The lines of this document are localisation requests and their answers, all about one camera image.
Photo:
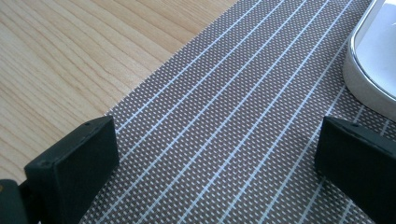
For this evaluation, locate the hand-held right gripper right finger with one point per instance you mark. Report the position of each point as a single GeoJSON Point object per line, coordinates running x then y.
{"type": "Point", "coordinates": [358, 168]}

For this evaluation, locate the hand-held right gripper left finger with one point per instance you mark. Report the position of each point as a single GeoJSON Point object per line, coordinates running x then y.
{"type": "Point", "coordinates": [71, 174]}

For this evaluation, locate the white square plate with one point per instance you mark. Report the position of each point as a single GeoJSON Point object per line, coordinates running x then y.
{"type": "Point", "coordinates": [373, 56]}

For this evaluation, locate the brown striped woven placemat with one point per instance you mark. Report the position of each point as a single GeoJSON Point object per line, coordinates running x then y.
{"type": "Point", "coordinates": [218, 124]}

